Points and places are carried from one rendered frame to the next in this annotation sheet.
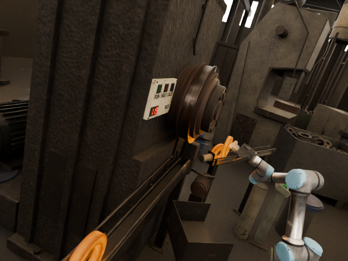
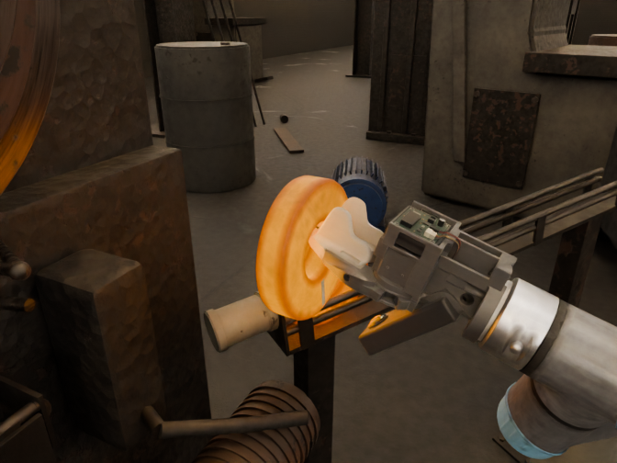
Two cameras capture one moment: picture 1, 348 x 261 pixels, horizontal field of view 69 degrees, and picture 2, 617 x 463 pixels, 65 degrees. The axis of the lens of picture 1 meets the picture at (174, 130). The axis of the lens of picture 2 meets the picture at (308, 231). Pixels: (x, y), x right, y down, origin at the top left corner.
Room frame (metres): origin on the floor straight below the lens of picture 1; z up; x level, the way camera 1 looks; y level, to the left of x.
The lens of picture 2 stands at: (1.28, -0.48, 1.06)
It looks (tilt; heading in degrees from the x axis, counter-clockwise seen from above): 25 degrees down; 10
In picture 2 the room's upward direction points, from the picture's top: straight up
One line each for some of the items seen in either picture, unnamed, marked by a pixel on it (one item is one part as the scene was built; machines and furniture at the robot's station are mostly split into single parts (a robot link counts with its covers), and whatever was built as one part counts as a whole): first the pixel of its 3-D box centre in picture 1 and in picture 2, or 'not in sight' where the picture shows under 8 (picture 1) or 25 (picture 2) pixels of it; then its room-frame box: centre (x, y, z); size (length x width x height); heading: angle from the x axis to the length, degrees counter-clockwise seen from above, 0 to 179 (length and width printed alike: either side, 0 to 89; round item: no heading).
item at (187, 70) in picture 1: (186, 99); not in sight; (1.50, -0.02, 1.11); 0.47 x 0.10 x 0.47; 164
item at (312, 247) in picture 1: (308, 251); not in sight; (1.28, -0.96, 0.49); 0.13 x 0.12 x 0.14; 111
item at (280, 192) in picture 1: (271, 212); not in sight; (1.93, -0.99, 0.31); 0.24 x 0.16 x 0.62; 164
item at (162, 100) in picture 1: (161, 97); not in sight; (1.19, 0.10, 1.15); 0.26 x 0.02 x 0.18; 164
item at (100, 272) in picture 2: (188, 156); (104, 349); (1.71, -0.15, 0.68); 0.11 x 0.08 x 0.24; 74
